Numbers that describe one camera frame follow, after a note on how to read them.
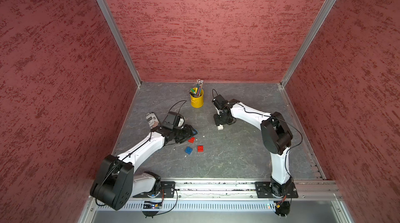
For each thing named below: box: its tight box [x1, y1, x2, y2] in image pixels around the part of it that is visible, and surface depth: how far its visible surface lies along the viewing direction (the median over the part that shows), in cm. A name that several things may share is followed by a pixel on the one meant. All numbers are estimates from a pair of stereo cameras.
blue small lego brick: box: [184, 146, 194, 155], surface depth 87 cm
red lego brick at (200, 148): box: [197, 145, 204, 153], surface depth 89 cm
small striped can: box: [145, 111, 160, 129], surface depth 99 cm
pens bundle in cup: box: [189, 78, 204, 97], surface depth 102 cm
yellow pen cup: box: [190, 89, 205, 109], surface depth 103 cm
